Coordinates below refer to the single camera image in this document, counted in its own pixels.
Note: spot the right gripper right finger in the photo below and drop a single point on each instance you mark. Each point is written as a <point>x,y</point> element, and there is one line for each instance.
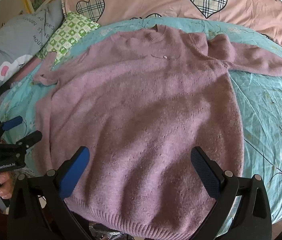
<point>252,219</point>

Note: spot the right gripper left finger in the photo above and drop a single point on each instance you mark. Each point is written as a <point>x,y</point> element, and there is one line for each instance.
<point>37,208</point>

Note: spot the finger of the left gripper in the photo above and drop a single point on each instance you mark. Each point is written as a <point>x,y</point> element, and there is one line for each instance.
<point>12,122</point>
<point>30,140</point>

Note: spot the mauve knitted sweater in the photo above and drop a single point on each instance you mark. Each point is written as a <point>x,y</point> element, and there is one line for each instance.
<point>140,101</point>

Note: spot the dark foil bag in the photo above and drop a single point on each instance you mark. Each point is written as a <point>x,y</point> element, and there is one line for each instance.
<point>102,232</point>

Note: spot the grey cartoon-print blanket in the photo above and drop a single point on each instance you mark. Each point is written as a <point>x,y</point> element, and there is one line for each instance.
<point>22,37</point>

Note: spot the teal floral quilt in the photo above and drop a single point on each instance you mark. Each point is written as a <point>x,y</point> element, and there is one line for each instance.
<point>259,98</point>

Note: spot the green checkered pillow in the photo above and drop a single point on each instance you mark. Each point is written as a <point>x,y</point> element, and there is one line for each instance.
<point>74,28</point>

